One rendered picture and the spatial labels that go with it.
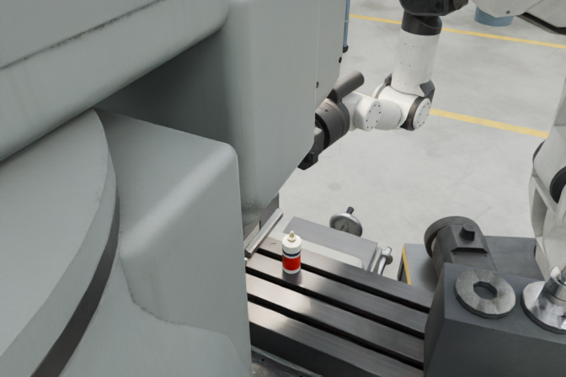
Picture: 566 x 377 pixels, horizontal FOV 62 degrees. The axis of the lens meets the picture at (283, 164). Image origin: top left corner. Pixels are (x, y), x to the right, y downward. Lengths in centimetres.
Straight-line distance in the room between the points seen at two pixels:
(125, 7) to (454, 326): 66
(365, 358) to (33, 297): 80
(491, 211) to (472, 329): 202
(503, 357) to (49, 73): 76
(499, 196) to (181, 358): 269
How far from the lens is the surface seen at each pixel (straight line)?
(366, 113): 92
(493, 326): 80
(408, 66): 115
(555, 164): 128
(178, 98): 45
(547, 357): 85
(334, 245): 140
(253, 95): 42
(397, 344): 97
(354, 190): 273
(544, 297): 83
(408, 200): 272
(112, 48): 29
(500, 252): 171
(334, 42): 68
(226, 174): 31
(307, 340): 95
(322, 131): 84
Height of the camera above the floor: 170
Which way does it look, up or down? 36 degrees down
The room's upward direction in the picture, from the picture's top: straight up
